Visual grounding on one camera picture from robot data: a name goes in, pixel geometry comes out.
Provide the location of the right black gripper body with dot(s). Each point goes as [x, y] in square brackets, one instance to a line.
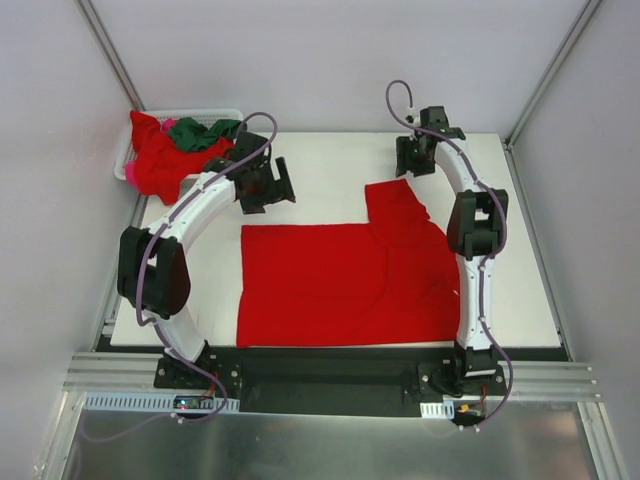
[412, 157]

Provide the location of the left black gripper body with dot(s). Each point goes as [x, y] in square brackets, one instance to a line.
[270, 187]

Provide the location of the white plastic laundry basket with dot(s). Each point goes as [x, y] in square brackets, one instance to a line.
[125, 153]

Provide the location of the red t shirt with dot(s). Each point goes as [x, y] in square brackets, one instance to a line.
[390, 280]
[160, 167]

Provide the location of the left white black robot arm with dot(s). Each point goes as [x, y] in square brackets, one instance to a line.
[153, 274]

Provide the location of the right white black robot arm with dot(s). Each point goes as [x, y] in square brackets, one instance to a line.
[476, 233]

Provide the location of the green t shirt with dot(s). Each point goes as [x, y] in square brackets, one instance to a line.
[191, 136]

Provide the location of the red t shirt in basket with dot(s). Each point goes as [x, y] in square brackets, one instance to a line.
[160, 167]

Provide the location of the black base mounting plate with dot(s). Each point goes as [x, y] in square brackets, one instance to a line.
[368, 381]

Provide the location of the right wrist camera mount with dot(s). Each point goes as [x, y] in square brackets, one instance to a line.
[412, 118]

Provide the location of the right white slotted cable duct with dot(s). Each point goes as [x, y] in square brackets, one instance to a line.
[438, 410]

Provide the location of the white slotted cable duct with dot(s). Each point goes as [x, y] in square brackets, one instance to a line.
[438, 410]
[159, 403]

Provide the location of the left white slotted cable duct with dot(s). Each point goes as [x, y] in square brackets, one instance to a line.
[159, 403]

